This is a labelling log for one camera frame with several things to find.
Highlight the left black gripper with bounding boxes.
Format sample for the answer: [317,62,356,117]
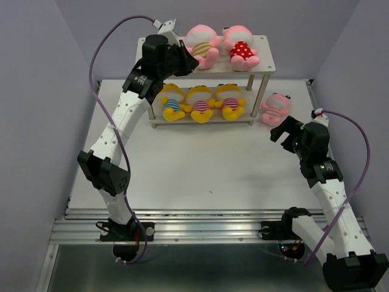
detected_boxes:
[159,40,199,80]

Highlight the pink plush pink-striped shirt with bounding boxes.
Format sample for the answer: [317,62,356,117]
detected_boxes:
[260,92,291,127]

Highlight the pink plush orange-striped shirt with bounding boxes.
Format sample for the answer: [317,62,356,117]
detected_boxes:
[184,24,221,70]

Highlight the yellow plush blue-striped shirt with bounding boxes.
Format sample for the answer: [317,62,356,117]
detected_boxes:
[158,83,186,122]

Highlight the yellow plush pink-striped shirt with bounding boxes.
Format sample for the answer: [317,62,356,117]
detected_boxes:
[184,85,215,123]

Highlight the yellow plush red-striped shirt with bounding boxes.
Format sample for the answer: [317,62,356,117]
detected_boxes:
[215,83,246,121]

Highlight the pink plush red polka-dot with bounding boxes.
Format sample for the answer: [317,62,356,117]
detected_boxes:
[222,25,260,72]

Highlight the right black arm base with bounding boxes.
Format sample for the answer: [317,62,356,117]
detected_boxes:
[258,207,311,262]

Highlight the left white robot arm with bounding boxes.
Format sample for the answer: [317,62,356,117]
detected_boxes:
[77,35,199,240]

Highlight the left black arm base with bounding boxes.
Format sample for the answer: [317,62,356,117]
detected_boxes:
[95,219,155,265]

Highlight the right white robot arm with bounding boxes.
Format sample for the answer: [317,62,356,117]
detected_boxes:
[270,113,388,291]

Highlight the white two-tier shelf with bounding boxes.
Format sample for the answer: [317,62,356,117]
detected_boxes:
[134,35,277,129]

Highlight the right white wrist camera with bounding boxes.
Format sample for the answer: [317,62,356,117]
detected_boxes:
[311,108,329,127]

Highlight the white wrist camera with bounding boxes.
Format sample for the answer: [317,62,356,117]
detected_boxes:
[311,108,329,127]
[153,18,179,44]

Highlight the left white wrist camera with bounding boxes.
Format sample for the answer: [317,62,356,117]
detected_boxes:
[153,18,179,44]

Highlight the aluminium rail frame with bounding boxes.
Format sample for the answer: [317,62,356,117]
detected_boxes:
[35,79,384,292]

